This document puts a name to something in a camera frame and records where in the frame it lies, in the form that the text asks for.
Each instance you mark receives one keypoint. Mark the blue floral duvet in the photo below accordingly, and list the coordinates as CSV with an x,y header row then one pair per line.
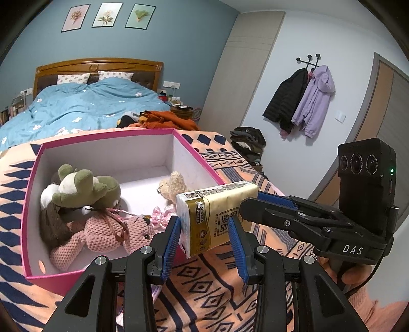
x,y
80,105

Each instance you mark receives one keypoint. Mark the white wardrobe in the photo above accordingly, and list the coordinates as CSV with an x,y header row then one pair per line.
x,y
242,73

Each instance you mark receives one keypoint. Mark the pink cardboard box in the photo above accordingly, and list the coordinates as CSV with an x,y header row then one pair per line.
x,y
188,166

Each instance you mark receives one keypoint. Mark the black cloth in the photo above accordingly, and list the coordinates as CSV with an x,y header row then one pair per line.
x,y
126,121

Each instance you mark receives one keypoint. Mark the person's right hand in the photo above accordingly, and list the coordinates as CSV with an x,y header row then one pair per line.
x,y
359,274

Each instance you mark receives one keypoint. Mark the purple jacket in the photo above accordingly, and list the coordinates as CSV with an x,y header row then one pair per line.
x,y
314,99

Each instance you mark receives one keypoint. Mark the person's right forearm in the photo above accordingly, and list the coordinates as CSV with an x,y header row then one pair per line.
x,y
383,312

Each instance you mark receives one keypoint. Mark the wooden nightstand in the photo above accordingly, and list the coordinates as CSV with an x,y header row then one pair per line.
x,y
182,112

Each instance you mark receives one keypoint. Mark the black wall coat rack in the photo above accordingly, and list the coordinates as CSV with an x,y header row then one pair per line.
x,y
309,60

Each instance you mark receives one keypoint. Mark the grey plush toy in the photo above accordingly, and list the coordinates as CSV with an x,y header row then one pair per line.
x,y
52,223

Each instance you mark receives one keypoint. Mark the pink crochet toy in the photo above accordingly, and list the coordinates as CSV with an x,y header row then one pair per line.
x,y
102,233

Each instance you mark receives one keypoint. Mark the botanical wall picture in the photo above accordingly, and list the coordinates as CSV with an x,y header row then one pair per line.
x,y
75,17
140,16
107,15

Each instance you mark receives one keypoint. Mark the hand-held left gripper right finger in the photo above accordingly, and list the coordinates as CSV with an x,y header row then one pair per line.
x,y
238,249

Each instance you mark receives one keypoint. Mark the yellow tissue pack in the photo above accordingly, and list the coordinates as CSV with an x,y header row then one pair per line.
x,y
214,214

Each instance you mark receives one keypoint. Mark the wooden headboard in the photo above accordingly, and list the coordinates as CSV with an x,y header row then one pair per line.
x,y
96,65

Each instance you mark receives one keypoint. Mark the white light switch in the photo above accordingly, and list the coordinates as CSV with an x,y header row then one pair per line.
x,y
340,116

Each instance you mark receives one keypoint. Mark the black jacket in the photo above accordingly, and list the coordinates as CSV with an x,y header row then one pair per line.
x,y
284,99

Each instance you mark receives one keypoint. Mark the cream plush bunny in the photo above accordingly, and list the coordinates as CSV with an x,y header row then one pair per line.
x,y
174,185

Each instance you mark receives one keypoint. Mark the dark clothes pile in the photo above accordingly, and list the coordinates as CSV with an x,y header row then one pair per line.
x,y
247,143

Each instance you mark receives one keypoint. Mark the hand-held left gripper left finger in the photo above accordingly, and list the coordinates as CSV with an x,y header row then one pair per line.
x,y
171,245

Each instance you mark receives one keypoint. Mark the orange cloth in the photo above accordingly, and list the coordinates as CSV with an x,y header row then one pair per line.
x,y
166,119

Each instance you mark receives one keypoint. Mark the white patterned pillow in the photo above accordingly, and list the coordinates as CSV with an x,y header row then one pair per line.
x,y
115,75
73,78

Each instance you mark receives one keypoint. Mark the wooden door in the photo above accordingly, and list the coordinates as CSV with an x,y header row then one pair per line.
x,y
377,105

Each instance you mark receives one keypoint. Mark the orange patterned blanket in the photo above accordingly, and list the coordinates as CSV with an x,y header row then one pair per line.
x,y
204,293

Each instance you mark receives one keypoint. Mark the green plush frog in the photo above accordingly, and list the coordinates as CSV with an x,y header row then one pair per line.
x,y
86,188

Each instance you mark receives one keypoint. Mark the white wall socket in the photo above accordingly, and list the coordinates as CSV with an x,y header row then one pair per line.
x,y
172,85

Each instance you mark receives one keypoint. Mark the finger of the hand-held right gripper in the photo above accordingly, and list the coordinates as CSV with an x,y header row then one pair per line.
x,y
274,198
271,217

